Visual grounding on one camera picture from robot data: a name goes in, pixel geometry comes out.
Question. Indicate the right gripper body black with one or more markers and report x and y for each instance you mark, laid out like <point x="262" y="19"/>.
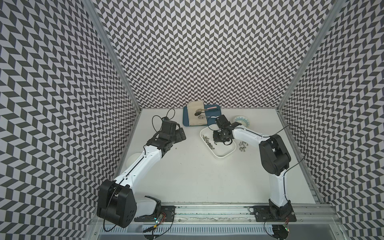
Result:
<point x="219" y="136"/>

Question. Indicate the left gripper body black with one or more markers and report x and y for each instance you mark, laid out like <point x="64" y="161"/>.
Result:
<point x="178" y="137"/>

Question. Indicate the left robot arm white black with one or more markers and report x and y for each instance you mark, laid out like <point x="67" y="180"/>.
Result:
<point x="117" y="203"/>

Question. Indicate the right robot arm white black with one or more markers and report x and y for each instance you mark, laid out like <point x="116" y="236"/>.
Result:
<point x="275" y="160"/>

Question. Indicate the white storage box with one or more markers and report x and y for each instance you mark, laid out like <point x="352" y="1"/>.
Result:
<point x="221" y="151"/>

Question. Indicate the pile of wing nuts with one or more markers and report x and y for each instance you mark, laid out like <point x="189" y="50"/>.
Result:
<point x="208" y="143"/>

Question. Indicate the patterned small bowl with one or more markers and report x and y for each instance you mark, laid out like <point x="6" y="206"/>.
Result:
<point x="242" y="120"/>

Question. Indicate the blue tray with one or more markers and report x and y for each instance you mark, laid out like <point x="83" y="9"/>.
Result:
<point x="214" y="112"/>

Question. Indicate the beige folded cloth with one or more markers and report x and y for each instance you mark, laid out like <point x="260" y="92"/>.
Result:
<point x="192" y="107"/>

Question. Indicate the metal spoon white handle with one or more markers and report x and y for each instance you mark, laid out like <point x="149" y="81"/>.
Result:
<point x="206" y="117"/>

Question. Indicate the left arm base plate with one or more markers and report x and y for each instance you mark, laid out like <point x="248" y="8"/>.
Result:
<point x="169" y="212"/>

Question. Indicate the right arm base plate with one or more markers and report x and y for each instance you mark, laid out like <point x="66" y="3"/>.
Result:
<point x="274" y="214"/>

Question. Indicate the aluminium front rail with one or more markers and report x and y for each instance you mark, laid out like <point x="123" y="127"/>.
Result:
<point x="247" y="213"/>

